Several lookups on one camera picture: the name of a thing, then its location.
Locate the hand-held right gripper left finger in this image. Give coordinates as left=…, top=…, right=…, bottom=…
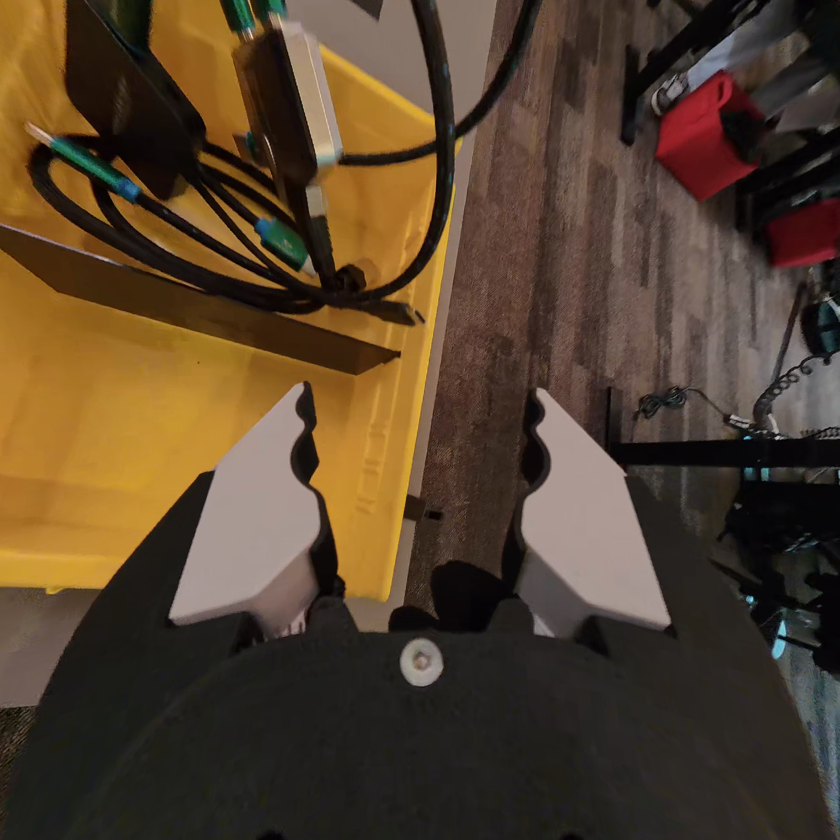
left=169, top=382, right=340, bottom=643

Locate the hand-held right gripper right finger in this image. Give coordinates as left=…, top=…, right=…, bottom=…
left=502, top=387, right=675, bottom=639

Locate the yellow plastic bin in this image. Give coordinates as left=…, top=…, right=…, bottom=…
left=0, top=0, right=463, bottom=601

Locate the thin braided green-plug cable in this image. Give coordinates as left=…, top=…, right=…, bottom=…
left=25, top=0, right=546, bottom=309

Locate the black table leg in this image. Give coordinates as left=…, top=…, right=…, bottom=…
left=607, top=387, right=840, bottom=468

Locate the red storage box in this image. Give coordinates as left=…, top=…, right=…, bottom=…
left=764, top=196, right=840, bottom=268
left=656, top=71, right=767, bottom=202

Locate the black cable strap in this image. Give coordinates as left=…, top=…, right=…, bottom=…
left=315, top=262, right=426, bottom=327

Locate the black coiled cable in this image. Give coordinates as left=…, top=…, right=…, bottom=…
left=753, top=351, right=840, bottom=427

